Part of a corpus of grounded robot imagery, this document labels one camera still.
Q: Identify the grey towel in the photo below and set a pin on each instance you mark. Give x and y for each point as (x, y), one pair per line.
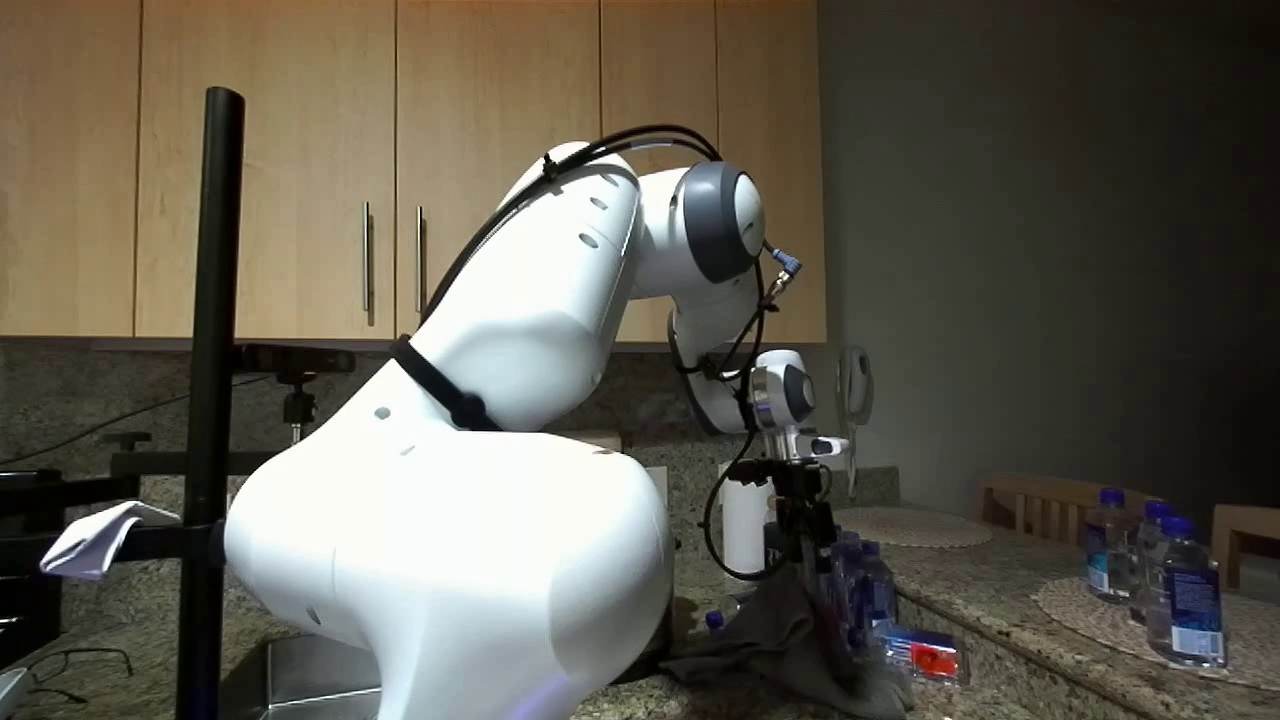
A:
(781, 667)

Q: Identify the small blue-capped container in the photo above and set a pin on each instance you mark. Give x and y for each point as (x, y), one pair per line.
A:
(715, 623)

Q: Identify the black box device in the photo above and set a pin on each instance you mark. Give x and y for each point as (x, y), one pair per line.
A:
(24, 613)

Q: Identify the black vertical stand pole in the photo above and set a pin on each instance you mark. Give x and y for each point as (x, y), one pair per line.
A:
(213, 267)

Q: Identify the white crumpled paper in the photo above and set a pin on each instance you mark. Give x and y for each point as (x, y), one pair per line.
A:
(102, 536)

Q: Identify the red-labelled lying bottle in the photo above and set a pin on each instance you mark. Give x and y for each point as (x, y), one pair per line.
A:
(920, 653)

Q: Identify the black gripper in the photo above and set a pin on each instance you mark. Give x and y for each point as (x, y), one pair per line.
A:
(806, 513)

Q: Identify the wrapped pack of water bottles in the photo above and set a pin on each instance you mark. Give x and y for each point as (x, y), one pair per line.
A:
(870, 592)

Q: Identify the wooden upper cabinets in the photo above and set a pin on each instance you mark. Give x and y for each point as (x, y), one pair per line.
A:
(295, 161)

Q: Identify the stainless steel sink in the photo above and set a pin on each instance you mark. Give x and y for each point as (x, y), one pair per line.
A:
(312, 672)

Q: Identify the wooden chair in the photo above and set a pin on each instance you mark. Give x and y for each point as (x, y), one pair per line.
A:
(1244, 530)
(1042, 509)

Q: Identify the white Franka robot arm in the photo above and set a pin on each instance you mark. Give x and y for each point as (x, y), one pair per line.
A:
(452, 562)

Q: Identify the blue-capped water bottle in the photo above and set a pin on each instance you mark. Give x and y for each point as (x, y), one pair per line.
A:
(1151, 567)
(1106, 547)
(1194, 600)

